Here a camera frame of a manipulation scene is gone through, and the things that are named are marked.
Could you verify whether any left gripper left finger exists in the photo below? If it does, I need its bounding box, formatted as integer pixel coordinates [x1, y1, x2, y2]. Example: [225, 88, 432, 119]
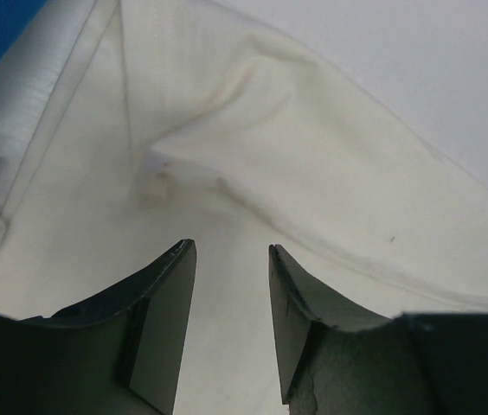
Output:
[0, 239, 196, 414]

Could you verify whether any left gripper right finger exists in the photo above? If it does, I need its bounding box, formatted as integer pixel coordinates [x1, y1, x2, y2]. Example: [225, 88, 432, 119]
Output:
[269, 245, 488, 414]

